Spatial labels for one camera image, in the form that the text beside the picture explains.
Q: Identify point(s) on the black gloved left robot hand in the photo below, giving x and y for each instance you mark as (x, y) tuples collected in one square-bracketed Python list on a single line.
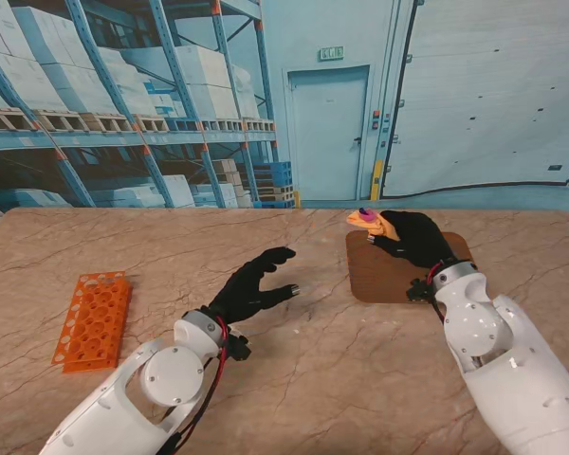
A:
[(251, 294)]

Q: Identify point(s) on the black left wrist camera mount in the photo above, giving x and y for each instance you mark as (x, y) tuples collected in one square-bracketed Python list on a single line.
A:
[(239, 346)]

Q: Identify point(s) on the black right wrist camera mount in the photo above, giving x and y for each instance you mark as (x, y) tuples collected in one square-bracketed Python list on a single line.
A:
[(419, 290)]

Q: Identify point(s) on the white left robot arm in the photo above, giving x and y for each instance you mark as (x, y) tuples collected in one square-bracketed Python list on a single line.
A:
[(147, 379)]

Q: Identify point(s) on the warehouse print backdrop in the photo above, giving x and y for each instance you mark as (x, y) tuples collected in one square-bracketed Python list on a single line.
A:
[(313, 47)]

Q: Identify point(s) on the brown wooden tray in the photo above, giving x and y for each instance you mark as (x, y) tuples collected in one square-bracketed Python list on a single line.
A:
[(384, 275)]

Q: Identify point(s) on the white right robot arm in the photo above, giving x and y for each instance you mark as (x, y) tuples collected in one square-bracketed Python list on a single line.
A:
[(502, 351)]

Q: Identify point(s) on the yellow orange cloth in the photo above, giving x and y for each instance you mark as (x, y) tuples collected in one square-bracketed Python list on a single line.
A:
[(374, 223)]

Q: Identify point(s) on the pink rubber band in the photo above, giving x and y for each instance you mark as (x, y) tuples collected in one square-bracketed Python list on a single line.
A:
[(369, 217)]

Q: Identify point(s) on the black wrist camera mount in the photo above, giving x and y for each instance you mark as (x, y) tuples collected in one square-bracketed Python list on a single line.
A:
[(419, 290), (239, 346)]

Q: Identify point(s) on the orange plastic test tube rack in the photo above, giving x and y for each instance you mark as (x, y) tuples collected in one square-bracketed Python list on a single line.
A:
[(92, 322)]

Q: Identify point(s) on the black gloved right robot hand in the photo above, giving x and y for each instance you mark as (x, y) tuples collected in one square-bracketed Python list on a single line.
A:
[(417, 242)]

